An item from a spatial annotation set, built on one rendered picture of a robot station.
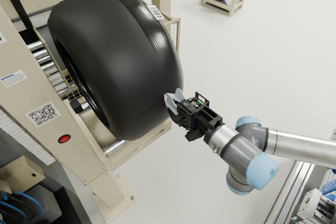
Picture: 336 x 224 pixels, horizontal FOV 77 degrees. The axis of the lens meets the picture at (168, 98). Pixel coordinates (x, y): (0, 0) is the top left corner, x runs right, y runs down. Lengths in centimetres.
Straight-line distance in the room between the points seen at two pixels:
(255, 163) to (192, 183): 136
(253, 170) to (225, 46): 254
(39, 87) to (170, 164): 140
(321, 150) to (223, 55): 224
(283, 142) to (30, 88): 70
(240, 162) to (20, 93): 57
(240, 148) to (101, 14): 50
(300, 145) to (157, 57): 46
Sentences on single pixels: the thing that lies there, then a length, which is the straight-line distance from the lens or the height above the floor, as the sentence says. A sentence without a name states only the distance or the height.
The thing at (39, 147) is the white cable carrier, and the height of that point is 108.
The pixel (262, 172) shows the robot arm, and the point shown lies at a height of 132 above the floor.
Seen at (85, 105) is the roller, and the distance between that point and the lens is 111.
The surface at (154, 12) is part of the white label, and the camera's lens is 69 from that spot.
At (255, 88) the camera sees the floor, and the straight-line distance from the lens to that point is 251.
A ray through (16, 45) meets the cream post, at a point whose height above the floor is 146.
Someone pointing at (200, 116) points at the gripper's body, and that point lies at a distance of 56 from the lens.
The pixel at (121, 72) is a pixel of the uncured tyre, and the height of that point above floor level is 135.
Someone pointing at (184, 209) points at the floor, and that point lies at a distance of 179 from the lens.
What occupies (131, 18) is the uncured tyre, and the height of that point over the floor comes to 142.
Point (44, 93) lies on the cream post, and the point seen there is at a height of 130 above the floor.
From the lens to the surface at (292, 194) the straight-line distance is 178.
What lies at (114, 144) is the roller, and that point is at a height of 92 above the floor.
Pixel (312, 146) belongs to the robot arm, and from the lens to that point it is 68.
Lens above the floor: 176
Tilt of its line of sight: 52 degrees down
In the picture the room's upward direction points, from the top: straight up
